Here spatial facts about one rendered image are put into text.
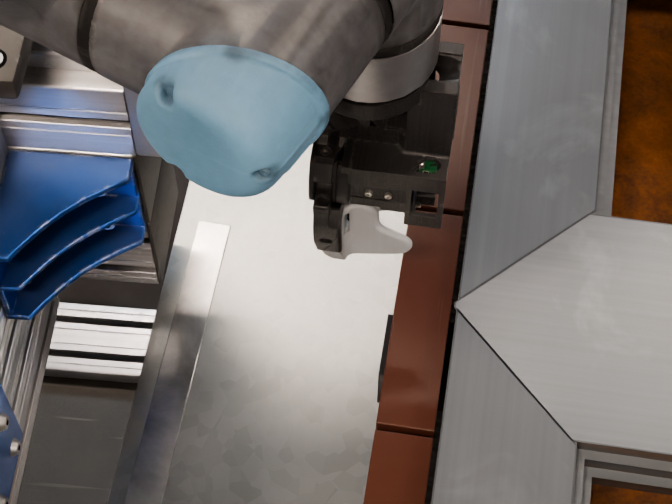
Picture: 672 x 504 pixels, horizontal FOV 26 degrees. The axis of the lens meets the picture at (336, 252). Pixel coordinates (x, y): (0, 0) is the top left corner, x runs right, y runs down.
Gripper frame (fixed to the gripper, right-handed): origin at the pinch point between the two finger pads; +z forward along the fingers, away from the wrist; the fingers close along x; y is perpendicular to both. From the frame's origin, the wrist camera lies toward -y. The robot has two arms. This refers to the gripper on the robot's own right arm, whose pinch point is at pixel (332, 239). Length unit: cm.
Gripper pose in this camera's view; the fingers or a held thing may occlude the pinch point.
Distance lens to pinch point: 97.5
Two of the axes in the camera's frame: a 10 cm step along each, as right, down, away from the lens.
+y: 9.9, 1.3, -0.8
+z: 0.0, 5.2, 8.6
